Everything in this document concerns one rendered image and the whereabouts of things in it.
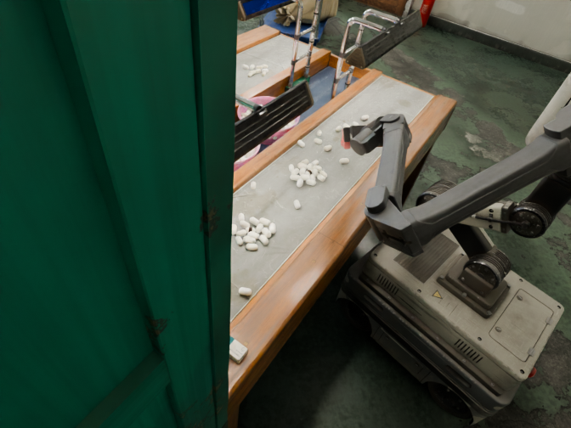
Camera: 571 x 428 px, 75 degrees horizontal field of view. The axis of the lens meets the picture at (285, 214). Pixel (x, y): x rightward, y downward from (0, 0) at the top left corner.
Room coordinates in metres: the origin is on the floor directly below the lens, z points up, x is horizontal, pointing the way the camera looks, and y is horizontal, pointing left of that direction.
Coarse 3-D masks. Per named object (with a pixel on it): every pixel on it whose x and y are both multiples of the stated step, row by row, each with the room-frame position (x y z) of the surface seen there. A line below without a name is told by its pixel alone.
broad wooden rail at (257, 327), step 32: (416, 128) 1.49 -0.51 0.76; (416, 160) 1.39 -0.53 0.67; (352, 192) 1.00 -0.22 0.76; (320, 224) 0.83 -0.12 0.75; (352, 224) 0.84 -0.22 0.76; (320, 256) 0.69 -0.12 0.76; (288, 288) 0.56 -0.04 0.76; (320, 288) 0.65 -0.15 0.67; (256, 320) 0.45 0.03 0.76; (288, 320) 0.47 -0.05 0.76; (256, 352) 0.37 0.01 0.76
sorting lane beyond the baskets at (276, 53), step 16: (256, 48) 2.08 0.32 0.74; (272, 48) 2.12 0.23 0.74; (288, 48) 2.15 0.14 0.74; (304, 48) 2.19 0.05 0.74; (240, 64) 1.87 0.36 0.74; (256, 64) 1.90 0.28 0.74; (272, 64) 1.93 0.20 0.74; (288, 64) 1.96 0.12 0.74; (240, 80) 1.70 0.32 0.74; (256, 80) 1.73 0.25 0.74
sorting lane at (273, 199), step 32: (384, 96) 1.79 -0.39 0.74; (416, 96) 1.85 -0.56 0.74; (320, 128) 1.40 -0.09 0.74; (288, 160) 1.14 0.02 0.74; (320, 160) 1.18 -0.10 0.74; (352, 160) 1.21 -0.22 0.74; (256, 192) 0.94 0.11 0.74; (288, 192) 0.97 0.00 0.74; (320, 192) 1.00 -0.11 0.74; (288, 224) 0.82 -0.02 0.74; (256, 256) 0.67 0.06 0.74; (288, 256) 0.69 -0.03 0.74; (256, 288) 0.56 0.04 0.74
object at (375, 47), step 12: (420, 12) 1.91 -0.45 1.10; (396, 24) 1.68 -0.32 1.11; (408, 24) 1.77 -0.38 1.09; (420, 24) 1.88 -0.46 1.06; (384, 36) 1.56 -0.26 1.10; (396, 36) 1.64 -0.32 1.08; (408, 36) 1.75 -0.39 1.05; (360, 48) 1.37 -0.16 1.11; (372, 48) 1.45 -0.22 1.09; (384, 48) 1.53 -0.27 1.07; (348, 60) 1.39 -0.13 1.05; (360, 60) 1.37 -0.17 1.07; (372, 60) 1.42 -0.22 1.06
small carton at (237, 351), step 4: (232, 340) 0.38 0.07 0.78; (232, 344) 0.37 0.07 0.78; (236, 344) 0.38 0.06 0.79; (240, 344) 0.38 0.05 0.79; (232, 348) 0.36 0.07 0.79; (236, 348) 0.37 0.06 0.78; (240, 348) 0.37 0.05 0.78; (244, 348) 0.37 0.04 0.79; (232, 352) 0.35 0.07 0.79; (236, 352) 0.36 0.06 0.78; (240, 352) 0.36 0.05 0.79; (244, 352) 0.36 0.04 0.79; (232, 356) 0.35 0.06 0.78; (236, 356) 0.35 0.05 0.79; (240, 356) 0.35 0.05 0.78; (244, 356) 0.36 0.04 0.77; (236, 360) 0.34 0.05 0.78; (240, 360) 0.35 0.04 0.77
